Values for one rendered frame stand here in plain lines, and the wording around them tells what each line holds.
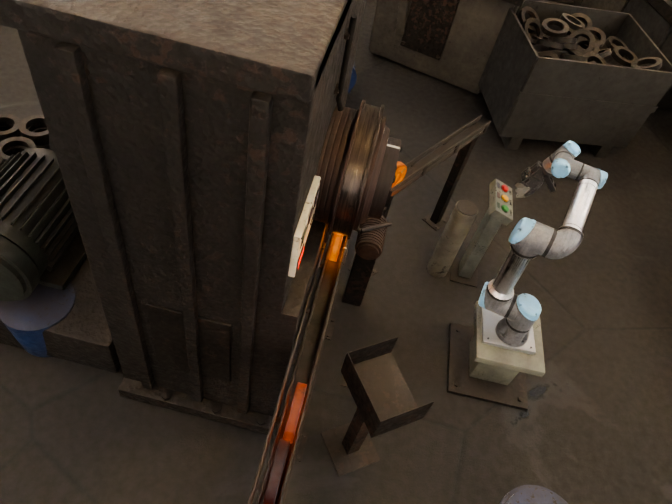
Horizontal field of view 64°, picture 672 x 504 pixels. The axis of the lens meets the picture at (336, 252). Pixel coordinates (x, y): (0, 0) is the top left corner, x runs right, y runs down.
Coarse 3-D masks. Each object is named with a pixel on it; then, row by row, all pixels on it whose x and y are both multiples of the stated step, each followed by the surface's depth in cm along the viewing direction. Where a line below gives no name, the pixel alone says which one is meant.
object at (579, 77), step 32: (512, 32) 373; (544, 32) 374; (576, 32) 369; (608, 32) 416; (640, 32) 392; (512, 64) 371; (544, 64) 343; (576, 64) 345; (608, 64) 348; (640, 64) 372; (512, 96) 368; (544, 96) 361; (576, 96) 364; (608, 96) 365; (640, 96) 367; (512, 128) 381; (544, 128) 383; (576, 128) 385; (608, 128) 387
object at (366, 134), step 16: (368, 112) 171; (368, 128) 166; (368, 144) 164; (352, 160) 163; (368, 160) 162; (352, 176) 164; (352, 192) 166; (352, 208) 169; (336, 224) 176; (352, 224) 172
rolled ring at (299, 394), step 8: (304, 384) 170; (296, 392) 165; (304, 392) 166; (296, 400) 163; (296, 408) 162; (288, 416) 161; (296, 416) 161; (288, 424) 161; (296, 424) 161; (288, 432) 162
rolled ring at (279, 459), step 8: (280, 440) 160; (288, 440) 162; (280, 448) 156; (288, 448) 157; (280, 456) 154; (280, 464) 152; (272, 472) 151; (280, 472) 151; (272, 480) 150; (280, 480) 151; (272, 488) 150; (264, 496) 152; (272, 496) 151
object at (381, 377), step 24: (360, 360) 195; (384, 360) 199; (360, 384) 180; (384, 384) 193; (360, 408) 185; (384, 408) 188; (408, 408) 190; (336, 432) 240; (360, 432) 216; (384, 432) 183; (336, 456) 233; (360, 456) 235
